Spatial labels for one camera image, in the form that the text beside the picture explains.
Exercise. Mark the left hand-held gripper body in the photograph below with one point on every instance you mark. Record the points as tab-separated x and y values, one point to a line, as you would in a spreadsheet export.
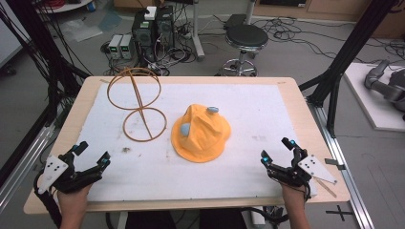
65	179

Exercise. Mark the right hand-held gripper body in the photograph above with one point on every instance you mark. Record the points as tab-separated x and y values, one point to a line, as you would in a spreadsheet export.
294	176

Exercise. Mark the orange hat with blue ears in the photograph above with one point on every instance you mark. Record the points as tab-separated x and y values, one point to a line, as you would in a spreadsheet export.
200	140

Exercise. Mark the person's right hand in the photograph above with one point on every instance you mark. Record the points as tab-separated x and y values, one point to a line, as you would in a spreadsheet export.
293	195

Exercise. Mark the person's left hand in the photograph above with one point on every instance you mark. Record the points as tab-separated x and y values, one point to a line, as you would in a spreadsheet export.
74	200

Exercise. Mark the thin wooden stick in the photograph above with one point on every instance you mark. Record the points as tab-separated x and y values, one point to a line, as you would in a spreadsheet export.
325	187

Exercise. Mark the white foam mat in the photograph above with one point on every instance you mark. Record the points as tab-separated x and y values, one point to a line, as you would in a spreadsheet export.
223	181

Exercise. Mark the white power strip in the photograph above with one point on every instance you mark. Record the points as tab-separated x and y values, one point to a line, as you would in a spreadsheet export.
257	218

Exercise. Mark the person's dark trousers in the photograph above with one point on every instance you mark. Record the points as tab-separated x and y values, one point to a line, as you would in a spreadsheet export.
153	221

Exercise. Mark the white platform board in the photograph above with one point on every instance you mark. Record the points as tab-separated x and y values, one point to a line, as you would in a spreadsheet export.
366	101

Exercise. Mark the grey power supply unit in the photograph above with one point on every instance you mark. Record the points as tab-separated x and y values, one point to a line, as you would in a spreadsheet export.
126	47
114	47

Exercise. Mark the clear plastic sheet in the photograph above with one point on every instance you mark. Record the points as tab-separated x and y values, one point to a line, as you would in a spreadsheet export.
81	30

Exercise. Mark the black round stool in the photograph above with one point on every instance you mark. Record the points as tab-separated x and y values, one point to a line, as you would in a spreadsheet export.
246	36

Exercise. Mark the black computer tower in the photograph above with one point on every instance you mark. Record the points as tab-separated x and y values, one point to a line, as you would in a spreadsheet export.
165	28
143	38

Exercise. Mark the grey desk leg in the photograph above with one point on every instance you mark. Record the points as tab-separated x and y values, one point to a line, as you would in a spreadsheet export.
197	31

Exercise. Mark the small white box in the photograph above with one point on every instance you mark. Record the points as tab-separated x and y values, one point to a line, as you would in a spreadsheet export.
150	13

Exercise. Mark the grey metal bracket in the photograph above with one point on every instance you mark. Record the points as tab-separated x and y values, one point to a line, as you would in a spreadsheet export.
334	162

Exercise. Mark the aluminium rail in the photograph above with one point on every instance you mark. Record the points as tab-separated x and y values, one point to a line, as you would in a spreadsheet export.
344	175
19	173

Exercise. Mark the black frame post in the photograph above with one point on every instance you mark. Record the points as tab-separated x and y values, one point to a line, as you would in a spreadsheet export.
28	35
350	41

